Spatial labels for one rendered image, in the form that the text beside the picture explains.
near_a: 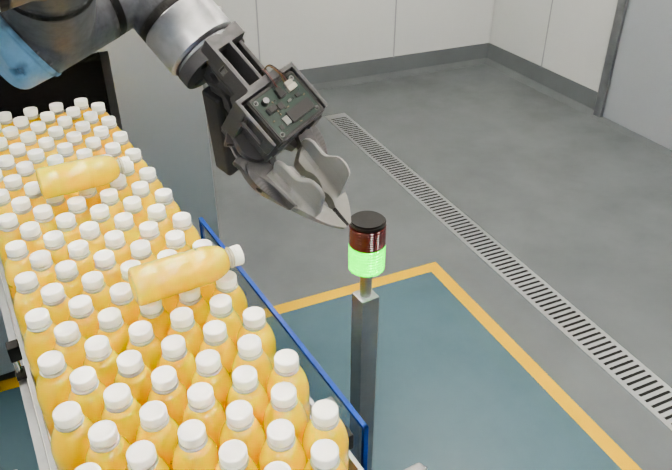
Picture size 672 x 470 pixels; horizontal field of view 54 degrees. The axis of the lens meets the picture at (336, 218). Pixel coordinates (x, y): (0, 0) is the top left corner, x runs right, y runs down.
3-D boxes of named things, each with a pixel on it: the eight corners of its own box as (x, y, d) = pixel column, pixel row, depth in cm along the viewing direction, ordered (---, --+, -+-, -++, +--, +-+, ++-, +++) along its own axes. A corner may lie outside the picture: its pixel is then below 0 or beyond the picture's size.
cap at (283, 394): (282, 385, 102) (282, 377, 101) (302, 397, 100) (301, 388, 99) (265, 401, 99) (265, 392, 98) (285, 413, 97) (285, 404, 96)
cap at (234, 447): (252, 464, 89) (251, 456, 88) (224, 475, 88) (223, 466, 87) (242, 443, 92) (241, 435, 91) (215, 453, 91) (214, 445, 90)
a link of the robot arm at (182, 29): (142, 57, 64) (205, 18, 68) (173, 93, 64) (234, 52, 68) (150, 17, 57) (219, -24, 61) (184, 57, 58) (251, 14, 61)
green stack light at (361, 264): (360, 282, 112) (361, 258, 109) (341, 263, 117) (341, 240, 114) (391, 270, 115) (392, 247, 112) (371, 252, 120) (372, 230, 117)
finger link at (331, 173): (365, 213, 61) (300, 137, 60) (342, 228, 66) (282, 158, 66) (387, 193, 62) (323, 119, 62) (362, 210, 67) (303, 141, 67)
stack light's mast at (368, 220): (360, 309, 115) (362, 233, 107) (341, 290, 120) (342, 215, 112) (389, 298, 118) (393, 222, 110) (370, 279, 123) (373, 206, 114)
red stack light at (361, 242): (361, 258, 109) (361, 238, 107) (341, 239, 114) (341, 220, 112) (392, 247, 112) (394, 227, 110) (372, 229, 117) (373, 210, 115)
